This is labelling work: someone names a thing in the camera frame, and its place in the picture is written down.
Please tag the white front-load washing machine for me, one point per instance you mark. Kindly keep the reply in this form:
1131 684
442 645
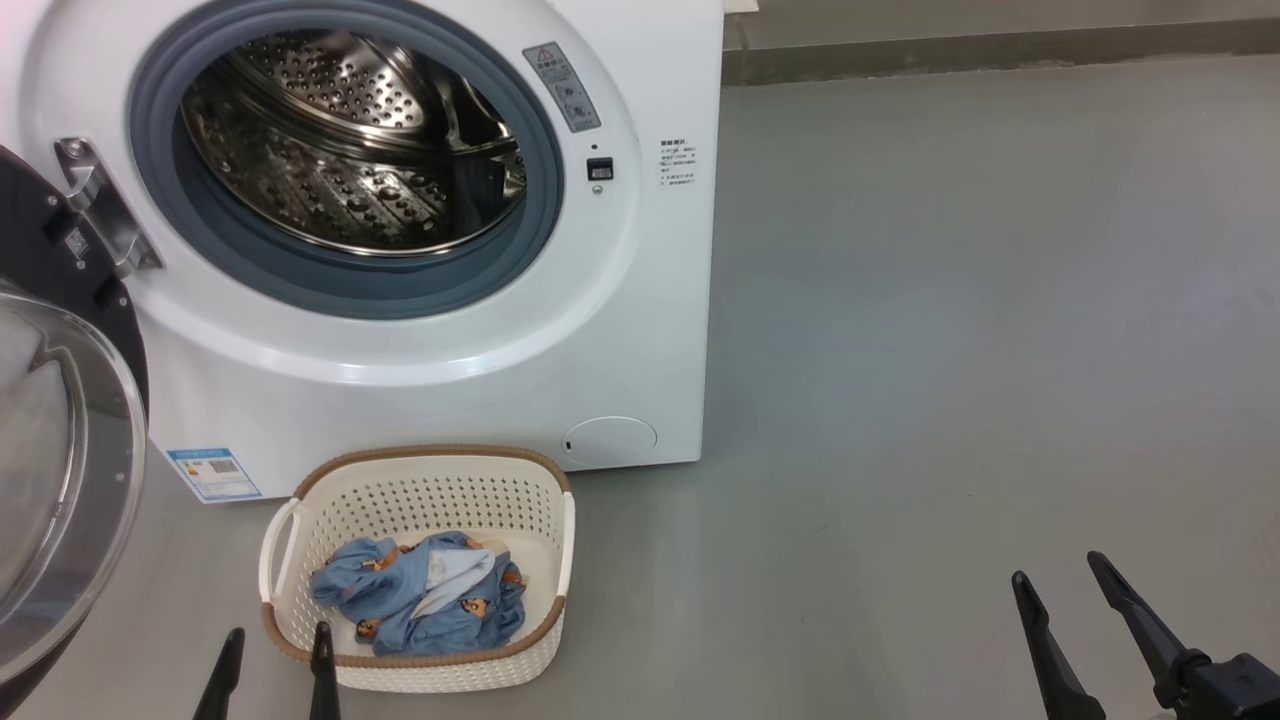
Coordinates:
620 330

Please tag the stainless steel washing machine drum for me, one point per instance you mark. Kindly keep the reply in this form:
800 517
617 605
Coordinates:
350 120

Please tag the silver metal door hinge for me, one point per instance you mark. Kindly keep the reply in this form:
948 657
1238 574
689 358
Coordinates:
100 205

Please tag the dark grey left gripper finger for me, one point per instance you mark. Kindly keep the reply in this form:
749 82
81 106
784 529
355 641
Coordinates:
323 680
222 680

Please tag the grey warning sticker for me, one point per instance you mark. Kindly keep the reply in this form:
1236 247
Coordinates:
562 88

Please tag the cream perforated laundry basket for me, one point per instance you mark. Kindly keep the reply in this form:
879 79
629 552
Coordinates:
420 500

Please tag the black door latch socket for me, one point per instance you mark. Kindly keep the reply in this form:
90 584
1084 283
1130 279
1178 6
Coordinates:
600 168

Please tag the black round glass washer door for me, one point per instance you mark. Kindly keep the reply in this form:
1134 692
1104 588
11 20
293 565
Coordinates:
60 480

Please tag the blue bear print garment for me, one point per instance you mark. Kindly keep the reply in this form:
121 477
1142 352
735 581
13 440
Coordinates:
400 600

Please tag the grey rubber door gasket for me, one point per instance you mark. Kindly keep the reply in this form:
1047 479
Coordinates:
540 200

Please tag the round white filter cover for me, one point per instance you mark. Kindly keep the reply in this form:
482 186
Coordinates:
610 441

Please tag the blue energy label sticker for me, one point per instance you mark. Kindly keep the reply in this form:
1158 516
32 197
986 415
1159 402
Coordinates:
214 474

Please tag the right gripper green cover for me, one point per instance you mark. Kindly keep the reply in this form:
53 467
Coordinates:
1240 690

